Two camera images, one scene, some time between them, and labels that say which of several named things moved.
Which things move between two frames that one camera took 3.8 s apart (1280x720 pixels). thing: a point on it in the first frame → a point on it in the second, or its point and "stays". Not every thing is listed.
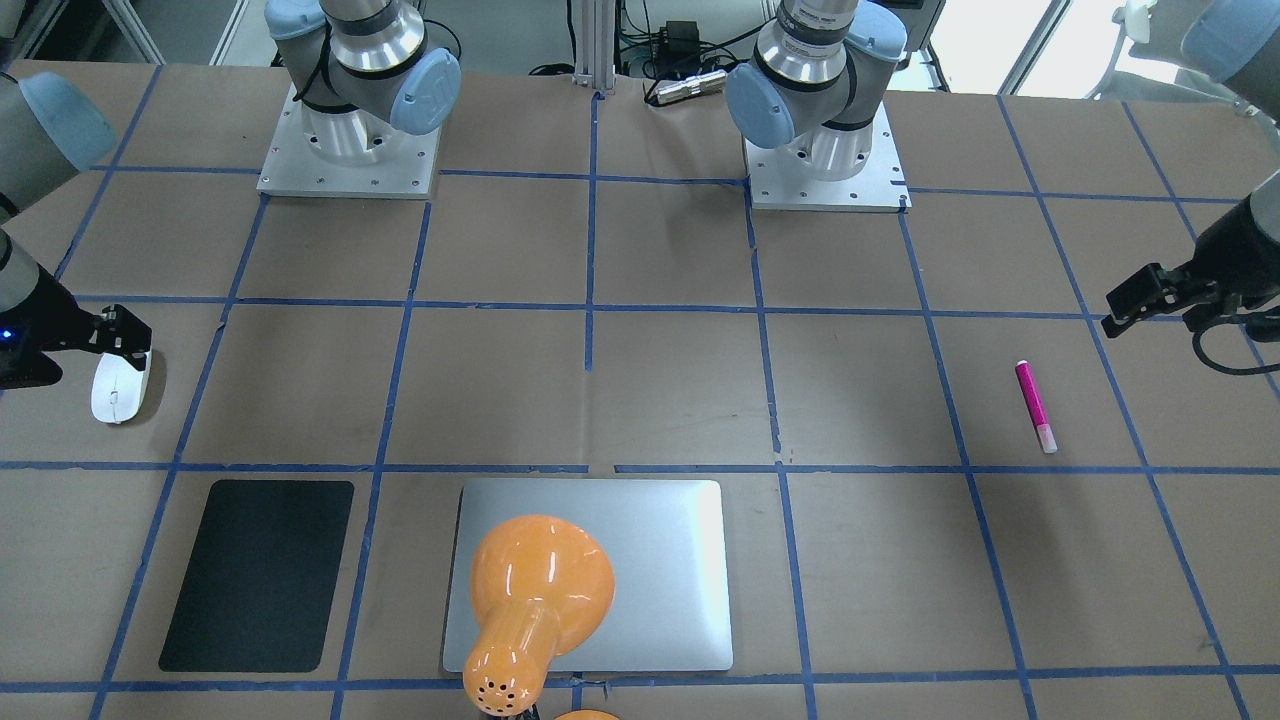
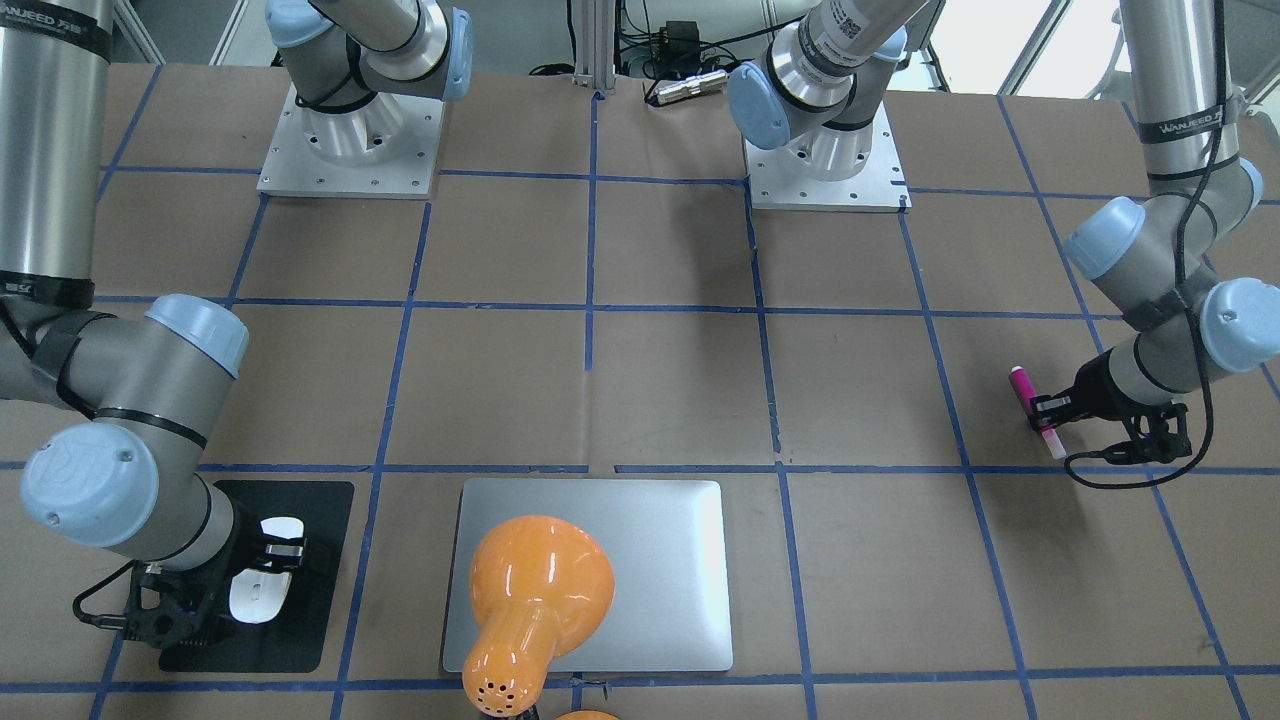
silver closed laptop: (667, 544) stays
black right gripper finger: (122, 333) → (279, 551)
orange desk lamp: (540, 588) stays
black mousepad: (260, 586) stays
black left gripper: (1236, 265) → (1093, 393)
